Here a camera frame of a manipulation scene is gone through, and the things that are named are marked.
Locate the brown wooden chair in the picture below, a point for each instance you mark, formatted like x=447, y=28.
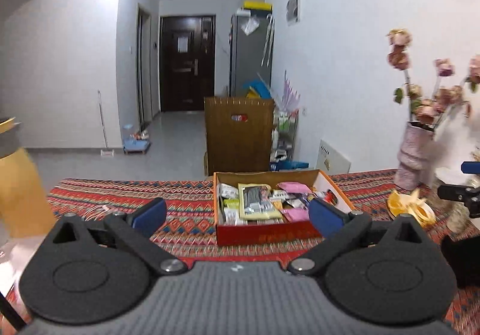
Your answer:
x=238, y=134

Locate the wall electrical panel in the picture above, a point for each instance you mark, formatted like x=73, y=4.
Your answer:
x=293, y=12

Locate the grey refrigerator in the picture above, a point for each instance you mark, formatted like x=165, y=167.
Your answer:
x=251, y=42

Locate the wire storage rack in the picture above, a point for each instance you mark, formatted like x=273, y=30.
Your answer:
x=284, y=132

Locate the floral small vase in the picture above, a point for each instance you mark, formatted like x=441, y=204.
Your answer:
x=459, y=214

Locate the white cracker snack packet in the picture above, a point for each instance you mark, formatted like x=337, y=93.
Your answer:
x=232, y=217

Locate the black cloth bag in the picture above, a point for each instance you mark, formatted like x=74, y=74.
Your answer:
x=463, y=258

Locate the white silver snack packet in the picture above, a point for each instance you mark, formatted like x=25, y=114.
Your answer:
x=228, y=192

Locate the small blue floor stool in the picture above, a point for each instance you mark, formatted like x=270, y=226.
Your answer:
x=135, y=142

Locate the yellow box on fridge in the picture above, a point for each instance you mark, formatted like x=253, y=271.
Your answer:
x=254, y=5

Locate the dark entrance door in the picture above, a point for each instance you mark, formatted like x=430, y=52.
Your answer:
x=187, y=62

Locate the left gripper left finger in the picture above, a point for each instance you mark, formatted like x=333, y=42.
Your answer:
x=132, y=233

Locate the red cardboard snack box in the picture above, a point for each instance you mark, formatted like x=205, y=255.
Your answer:
x=272, y=231

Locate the patterned red tablecloth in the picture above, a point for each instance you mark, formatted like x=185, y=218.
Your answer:
x=190, y=233

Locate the plate of orange peels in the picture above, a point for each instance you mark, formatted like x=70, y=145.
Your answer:
x=412, y=204

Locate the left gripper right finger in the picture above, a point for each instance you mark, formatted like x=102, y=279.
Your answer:
x=342, y=232

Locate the long green snack bar pack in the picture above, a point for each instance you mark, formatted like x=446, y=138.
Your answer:
x=255, y=204

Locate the pink snack packet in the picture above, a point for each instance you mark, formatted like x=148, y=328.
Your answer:
x=295, y=214
x=294, y=187

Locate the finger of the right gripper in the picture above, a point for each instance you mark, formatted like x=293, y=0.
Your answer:
x=470, y=167

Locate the pink ceramic vase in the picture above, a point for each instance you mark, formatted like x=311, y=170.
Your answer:
x=414, y=155

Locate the yellow thermos jug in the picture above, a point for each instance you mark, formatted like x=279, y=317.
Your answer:
x=25, y=211

